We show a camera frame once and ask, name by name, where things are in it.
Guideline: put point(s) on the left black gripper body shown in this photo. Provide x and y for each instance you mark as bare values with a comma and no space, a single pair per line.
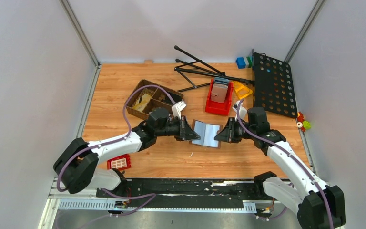
181,135

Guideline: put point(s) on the pink wallet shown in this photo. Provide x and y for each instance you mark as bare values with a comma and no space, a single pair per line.
218,93

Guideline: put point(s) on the red white small tray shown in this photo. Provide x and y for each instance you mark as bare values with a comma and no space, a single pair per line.
122,162

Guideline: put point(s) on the red green toy pieces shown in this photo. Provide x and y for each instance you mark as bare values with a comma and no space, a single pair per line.
302,124

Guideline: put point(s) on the yellow plastic frame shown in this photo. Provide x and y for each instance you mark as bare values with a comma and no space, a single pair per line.
241,90

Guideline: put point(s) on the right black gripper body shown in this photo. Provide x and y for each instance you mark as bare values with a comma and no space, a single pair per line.
236,130

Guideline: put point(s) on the blue green toy block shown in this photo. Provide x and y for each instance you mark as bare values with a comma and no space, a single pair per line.
244,62

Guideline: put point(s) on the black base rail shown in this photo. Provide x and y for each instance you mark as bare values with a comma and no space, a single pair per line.
172,195

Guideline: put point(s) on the woven wicker basket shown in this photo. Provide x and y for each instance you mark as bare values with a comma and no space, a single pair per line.
161,97

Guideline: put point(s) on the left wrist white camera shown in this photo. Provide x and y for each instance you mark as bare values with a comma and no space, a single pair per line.
177,108

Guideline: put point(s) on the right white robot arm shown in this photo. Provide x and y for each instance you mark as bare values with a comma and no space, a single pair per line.
316,204

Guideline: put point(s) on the wrist white camera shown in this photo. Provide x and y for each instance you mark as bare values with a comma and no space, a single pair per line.
240,112
177,108

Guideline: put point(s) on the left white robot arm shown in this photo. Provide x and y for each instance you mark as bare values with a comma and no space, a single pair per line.
77,167

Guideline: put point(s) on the black perforated metal tray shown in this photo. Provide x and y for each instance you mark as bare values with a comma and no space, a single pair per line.
274,89

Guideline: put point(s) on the gold card in basket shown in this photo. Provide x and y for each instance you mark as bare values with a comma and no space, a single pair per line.
142,102

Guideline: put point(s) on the black folded tripod stand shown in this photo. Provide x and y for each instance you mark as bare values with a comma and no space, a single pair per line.
199,67

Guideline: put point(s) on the red plastic bin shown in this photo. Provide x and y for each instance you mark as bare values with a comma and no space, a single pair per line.
222,109

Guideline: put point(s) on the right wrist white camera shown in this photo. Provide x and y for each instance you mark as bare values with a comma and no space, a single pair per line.
240,112

